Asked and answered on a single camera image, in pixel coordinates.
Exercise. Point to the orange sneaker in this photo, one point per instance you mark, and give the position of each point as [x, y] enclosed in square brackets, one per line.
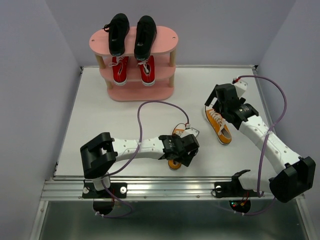
[218, 124]
[178, 130]

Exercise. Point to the black canvas shoe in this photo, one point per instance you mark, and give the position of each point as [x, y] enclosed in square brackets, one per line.
[146, 33]
[117, 30]

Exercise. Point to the pink three-tier shoe shelf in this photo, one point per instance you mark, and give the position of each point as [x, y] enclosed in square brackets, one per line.
[164, 53]

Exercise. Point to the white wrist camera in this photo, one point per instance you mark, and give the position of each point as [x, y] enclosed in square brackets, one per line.
[240, 86]
[189, 131]

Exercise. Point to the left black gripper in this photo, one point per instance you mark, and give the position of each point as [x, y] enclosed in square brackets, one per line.
[186, 158]

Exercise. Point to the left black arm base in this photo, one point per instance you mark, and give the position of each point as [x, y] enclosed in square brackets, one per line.
[103, 202]

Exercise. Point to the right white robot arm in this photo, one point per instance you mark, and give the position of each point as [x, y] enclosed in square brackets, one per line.
[293, 175]

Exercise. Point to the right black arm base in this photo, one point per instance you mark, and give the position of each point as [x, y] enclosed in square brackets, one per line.
[233, 188]

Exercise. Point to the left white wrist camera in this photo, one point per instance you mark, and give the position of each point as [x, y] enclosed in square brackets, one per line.
[189, 131]

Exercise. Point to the red sneaker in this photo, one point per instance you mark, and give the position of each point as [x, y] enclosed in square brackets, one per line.
[147, 71]
[119, 67]

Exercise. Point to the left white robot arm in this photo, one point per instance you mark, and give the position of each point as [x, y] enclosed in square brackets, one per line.
[99, 154]

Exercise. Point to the aluminium front rail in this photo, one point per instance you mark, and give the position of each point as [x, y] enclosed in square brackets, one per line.
[139, 188]

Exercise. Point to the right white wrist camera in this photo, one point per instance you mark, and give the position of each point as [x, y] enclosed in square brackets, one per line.
[240, 86]

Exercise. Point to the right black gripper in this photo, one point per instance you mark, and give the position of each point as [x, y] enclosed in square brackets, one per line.
[211, 97]

